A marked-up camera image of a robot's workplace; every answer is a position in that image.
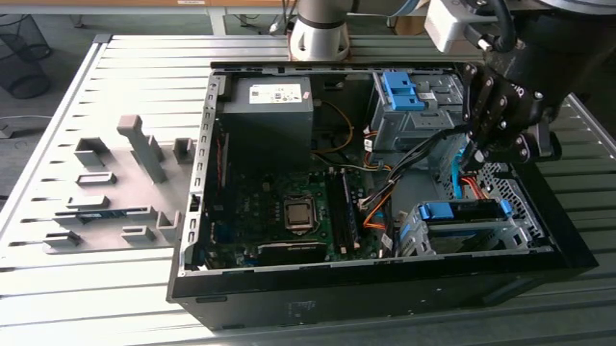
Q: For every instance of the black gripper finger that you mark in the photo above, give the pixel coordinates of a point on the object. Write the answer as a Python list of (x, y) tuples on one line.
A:
[(521, 147), (485, 104)]

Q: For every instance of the hard disk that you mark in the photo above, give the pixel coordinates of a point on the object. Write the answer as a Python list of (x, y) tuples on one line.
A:
[(437, 210)]

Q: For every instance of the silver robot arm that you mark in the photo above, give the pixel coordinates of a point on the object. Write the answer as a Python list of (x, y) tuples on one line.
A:
[(317, 39)]

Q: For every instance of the metal disk bay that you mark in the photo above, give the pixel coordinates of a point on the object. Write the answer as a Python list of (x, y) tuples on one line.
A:
[(481, 225)]

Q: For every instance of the tall metal drive cage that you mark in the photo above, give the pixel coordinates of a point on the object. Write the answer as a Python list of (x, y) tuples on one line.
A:
[(418, 126)]

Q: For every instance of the blue plastic bay latch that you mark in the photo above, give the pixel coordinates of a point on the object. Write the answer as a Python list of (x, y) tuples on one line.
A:
[(401, 97)]

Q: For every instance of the black RAM stick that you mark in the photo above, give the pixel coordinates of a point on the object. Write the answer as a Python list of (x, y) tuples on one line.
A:
[(337, 212)]

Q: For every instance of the grey power supply unit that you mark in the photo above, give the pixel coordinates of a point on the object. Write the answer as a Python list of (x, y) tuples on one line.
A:
[(269, 106)]

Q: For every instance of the CPU socket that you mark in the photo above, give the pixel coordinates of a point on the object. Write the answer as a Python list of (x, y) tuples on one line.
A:
[(301, 198)]

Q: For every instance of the silver CPU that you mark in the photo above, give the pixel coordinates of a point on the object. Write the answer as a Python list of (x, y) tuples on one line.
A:
[(299, 213)]

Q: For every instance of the green motherboard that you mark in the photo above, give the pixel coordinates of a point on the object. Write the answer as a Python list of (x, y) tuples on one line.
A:
[(259, 202)]

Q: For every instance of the black graphics card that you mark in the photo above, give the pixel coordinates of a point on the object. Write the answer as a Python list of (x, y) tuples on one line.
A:
[(291, 252)]

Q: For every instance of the black PC case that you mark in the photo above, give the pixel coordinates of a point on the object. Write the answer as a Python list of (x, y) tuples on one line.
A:
[(337, 299)]

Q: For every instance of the white framed wooden desk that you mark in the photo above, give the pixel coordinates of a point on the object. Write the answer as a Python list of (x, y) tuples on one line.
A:
[(218, 23)]

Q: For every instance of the grey parts rack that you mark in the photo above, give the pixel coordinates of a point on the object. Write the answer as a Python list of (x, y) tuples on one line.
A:
[(124, 191)]

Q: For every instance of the blue RAM stick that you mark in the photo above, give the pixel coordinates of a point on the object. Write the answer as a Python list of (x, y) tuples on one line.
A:
[(100, 215)]

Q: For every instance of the black mesh wastebasket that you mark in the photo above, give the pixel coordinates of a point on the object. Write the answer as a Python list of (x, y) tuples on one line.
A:
[(24, 72)]

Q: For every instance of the grey floor bracket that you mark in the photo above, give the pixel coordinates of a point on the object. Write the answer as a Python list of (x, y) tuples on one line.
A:
[(5, 129)]

